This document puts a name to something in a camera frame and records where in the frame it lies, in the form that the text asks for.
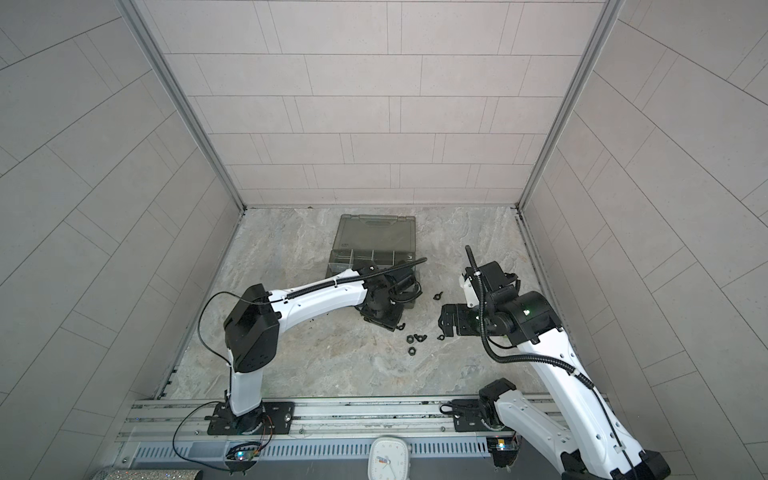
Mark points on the translucent grey organizer box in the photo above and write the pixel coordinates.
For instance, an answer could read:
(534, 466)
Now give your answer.
(379, 242)

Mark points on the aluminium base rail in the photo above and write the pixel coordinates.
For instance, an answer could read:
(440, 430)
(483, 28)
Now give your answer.
(357, 417)

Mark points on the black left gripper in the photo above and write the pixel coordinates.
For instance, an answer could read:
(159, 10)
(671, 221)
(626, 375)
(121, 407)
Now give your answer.
(393, 319)

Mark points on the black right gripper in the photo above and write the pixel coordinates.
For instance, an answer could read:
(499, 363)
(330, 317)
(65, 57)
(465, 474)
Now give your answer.
(459, 322)

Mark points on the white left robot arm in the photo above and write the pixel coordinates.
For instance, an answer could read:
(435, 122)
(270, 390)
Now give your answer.
(253, 329)

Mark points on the white square clock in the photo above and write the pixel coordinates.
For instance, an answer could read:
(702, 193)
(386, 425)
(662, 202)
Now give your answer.
(389, 459)

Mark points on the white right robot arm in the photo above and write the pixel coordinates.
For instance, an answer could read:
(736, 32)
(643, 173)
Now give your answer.
(523, 328)

